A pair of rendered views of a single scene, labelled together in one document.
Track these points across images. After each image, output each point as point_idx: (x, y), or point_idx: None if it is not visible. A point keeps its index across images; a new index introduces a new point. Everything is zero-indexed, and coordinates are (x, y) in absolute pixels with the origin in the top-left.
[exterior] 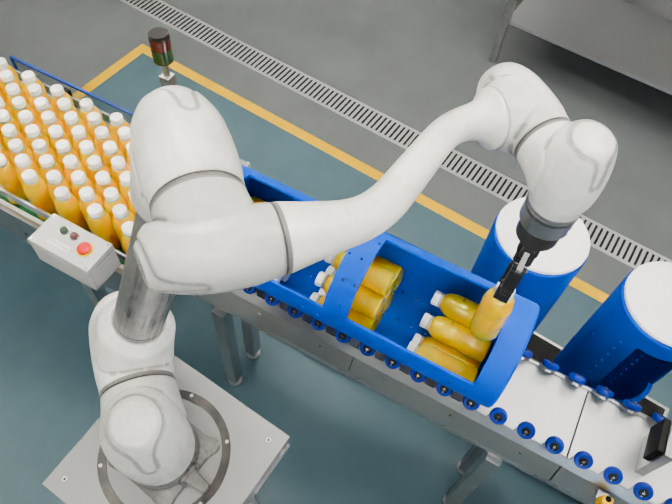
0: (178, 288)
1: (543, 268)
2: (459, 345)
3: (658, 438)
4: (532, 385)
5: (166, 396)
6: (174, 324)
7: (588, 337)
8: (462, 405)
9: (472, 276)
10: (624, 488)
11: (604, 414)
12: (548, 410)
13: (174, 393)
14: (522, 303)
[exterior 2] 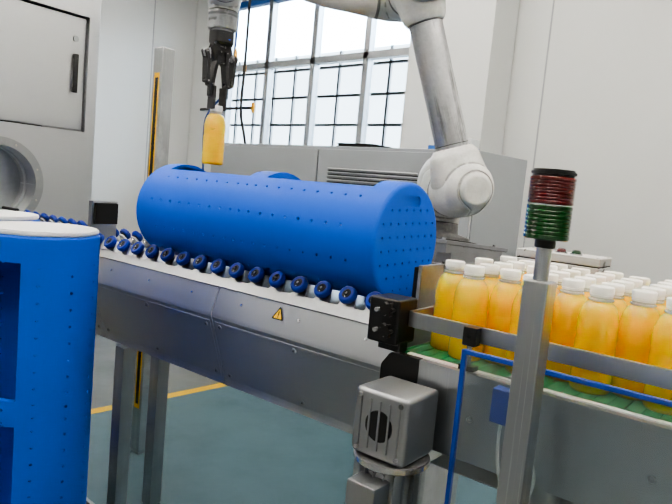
0: None
1: (77, 225)
2: None
3: (110, 205)
4: (143, 256)
5: (429, 164)
6: (430, 159)
7: None
8: None
9: (190, 174)
10: (131, 242)
11: (104, 248)
12: (144, 253)
13: (426, 176)
14: (167, 168)
